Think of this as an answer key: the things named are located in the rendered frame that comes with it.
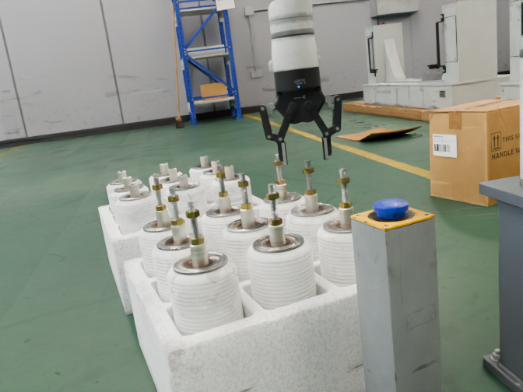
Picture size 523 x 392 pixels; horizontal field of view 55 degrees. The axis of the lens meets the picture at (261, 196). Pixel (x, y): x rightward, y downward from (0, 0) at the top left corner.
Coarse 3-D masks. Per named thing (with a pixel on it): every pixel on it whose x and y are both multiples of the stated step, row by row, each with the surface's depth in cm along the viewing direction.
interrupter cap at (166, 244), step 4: (168, 236) 82; (172, 236) 83; (188, 236) 82; (204, 236) 80; (160, 240) 81; (164, 240) 81; (168, 240) 81; (172, 240) 81; (188, 240) 80; (156, 244) 79; (160, 244) 79; (164, 244) 79; (168, 244) 79; (172, 244) 79; (184, 244) 78; (188, 244) 78; (160, 248) 77; (164, 248) 77; (168, 248) 77; (172, 248) 76; (176, 248) 76; (180, 248) 76; (184, 248) 76
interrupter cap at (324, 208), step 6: (318, 204) 91; (324, 204) 90; (330, 204) 90; (294, 210) 89; (300, 210) 89; (318, 210) 88; (324, 210) 86; (330, 210) 86; (300, 216) 85; (306, 216) 85; (312, 216) 85
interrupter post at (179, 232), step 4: (184, 224) 79; (172, 228) 79; (176, 228) 78; (180, 228) 78; (184, 228) 79; (172, 232) 79; (176, 232) 78; (180, 232) 78; (184, 232) 79; (176, 236) 79; (180, 236) 79; (184, 236) 79; (176, 240) 79; (180, 240) 79; (184, 240) 79; (176, 244) 79; (180, 244) 79
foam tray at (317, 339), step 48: (144, 288) 82; (240, 288) 77; (336, 288) 73; (144, 336) 86; (192, 336) 65; (240, 336) 65; (288, 336) 68; (336, 336) 71; (192, 384) 63; (240, 384) 66; (288, 384) 69; (336, 384) 72
